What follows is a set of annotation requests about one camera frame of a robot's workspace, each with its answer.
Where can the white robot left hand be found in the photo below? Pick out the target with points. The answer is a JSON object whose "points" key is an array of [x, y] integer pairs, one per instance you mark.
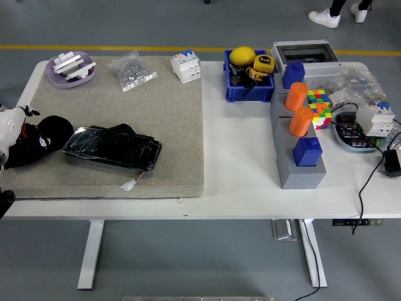
{"points": [[11, 123]]}

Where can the black rag with white print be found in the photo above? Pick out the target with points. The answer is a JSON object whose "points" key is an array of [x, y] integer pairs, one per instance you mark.
{"points": [[47, 135]]}

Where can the black table control panel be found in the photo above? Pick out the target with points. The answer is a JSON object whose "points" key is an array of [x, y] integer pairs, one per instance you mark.
{"points": [[344, 222]]}

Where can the purple tray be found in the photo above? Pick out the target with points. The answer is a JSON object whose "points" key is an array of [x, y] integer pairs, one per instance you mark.
{"points": [[54, 82]]}

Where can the clear bag of screws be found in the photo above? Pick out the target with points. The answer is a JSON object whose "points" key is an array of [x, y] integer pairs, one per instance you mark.
{"points": [[133, 73]]}

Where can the white table leg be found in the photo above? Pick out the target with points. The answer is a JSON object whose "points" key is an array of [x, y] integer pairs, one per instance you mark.
{"points": [[91, 254], [313, 254]]}

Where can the grey-brown mat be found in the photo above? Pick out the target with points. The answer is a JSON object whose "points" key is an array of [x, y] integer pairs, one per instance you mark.
{"points": [[175, 141]]}

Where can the dark metal tool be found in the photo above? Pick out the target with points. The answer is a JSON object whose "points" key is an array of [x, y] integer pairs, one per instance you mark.
{"points": [[238, 81]]}

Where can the yellow ball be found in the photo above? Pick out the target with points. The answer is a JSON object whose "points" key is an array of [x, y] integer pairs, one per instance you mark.
{"points": [[242, 56]]}

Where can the blue plastic bin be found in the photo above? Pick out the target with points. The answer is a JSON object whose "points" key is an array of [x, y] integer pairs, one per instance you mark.
{"points": [[250, 93]]}

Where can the blue square block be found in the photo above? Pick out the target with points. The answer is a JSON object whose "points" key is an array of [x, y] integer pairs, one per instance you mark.
{"points": [[307, 153], [293, 75]]}

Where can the orange cylinder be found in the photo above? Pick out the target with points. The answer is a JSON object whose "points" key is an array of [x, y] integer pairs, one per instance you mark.
{"points": [[296, 97], [300, 122]]}

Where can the silver metal box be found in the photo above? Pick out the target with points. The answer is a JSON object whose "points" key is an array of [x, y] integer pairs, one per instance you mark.
{"points": [[283, 230]]}

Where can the grey block holder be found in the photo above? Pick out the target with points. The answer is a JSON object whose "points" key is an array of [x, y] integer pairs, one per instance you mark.
{"points": [[300, 178]]}

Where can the colourful puzzle cube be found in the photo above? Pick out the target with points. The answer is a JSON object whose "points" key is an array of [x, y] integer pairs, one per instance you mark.
{"points": [[318, 96], [321, 117]]}

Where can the person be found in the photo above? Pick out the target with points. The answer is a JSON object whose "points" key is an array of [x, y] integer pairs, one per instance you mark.
{"points": [[326, 19]]}

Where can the blue-grey tray with electronics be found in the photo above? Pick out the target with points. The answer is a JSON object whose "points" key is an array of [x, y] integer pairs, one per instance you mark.
{"points": [[349, 135]]}

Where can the clear bags of parts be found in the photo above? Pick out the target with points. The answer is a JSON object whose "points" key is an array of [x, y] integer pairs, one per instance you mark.
{"points": [[357, 84]]}

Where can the black power adapter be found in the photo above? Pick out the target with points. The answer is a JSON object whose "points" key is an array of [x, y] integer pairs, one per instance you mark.
{"points": [[391, 163]]}

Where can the white plastic bracket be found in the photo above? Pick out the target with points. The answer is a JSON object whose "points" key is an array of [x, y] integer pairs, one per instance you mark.
{"points": [[80, 71], [67, 61]]}

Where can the white circuit breaker blue switch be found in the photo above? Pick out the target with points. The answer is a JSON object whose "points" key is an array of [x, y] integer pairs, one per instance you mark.
{"points": [[376, 120], [185, 67]]}

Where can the grey electrical enclosure box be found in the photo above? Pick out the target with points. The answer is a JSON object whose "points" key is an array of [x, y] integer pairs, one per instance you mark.
{"points": [[322, 72]]}

